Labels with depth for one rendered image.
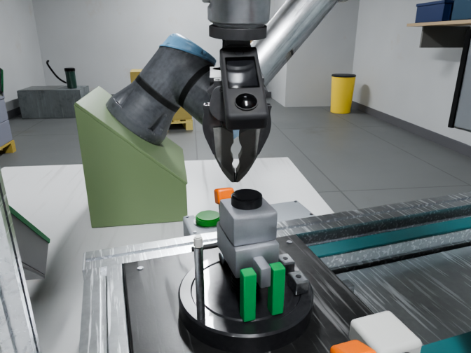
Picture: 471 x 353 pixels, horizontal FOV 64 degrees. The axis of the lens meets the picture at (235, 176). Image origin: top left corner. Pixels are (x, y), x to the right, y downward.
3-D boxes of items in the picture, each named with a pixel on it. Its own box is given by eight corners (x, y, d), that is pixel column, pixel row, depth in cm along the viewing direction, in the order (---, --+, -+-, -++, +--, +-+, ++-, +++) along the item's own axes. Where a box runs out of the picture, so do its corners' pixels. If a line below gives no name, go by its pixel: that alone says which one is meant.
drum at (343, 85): (356, 113, 658) (360, 75, 636) (333, 114, 654) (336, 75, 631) (347, 109, 696) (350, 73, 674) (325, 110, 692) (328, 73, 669)
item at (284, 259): (275, 266, 43) (275, 254, 43) (287, 264, 44) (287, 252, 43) (282, 276, 42) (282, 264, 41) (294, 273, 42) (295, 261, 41)
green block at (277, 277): (266, 308, 37) (268, 263, 35) (278, 305, 37) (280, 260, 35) (271, 316, 36) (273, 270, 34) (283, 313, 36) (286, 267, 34)
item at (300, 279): (287, 284, 40) (287, 272, 40) (299, 281, 41) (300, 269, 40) (295, 295, 38) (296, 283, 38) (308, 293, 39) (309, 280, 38)
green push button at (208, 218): (193, 223, 62) (193, 211, 61) (216, 219, 63) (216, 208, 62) (199, 234, 58) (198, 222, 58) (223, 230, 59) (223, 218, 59)
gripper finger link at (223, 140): (233, 167, 60) (234, 110, 55) (235, 185, 54) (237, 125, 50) (213, 167, 59) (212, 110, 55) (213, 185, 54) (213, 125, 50)
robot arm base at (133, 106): (115, 101, 94) (139, 69, 93) (164, 139, 97) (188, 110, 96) (97, 104, 80) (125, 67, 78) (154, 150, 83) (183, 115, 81)
